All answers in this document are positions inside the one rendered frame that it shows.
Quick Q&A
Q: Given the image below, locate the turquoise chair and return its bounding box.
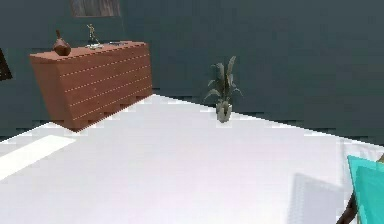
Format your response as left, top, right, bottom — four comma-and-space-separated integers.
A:
335, 155, 384, 224

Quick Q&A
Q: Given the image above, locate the framed wall picture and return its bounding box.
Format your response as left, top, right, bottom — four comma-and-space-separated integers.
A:
70, 0, 122, 18

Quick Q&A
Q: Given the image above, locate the green house plant in pot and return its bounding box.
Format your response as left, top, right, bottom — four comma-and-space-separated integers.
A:
203, 55, 244, 124

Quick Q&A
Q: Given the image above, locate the brown round vase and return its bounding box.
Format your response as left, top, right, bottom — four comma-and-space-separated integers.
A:
52, 29, 72, 57

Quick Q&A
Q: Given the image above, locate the brown wooden chest of drawers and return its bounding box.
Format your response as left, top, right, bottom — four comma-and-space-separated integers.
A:
29, 40, 154, 133

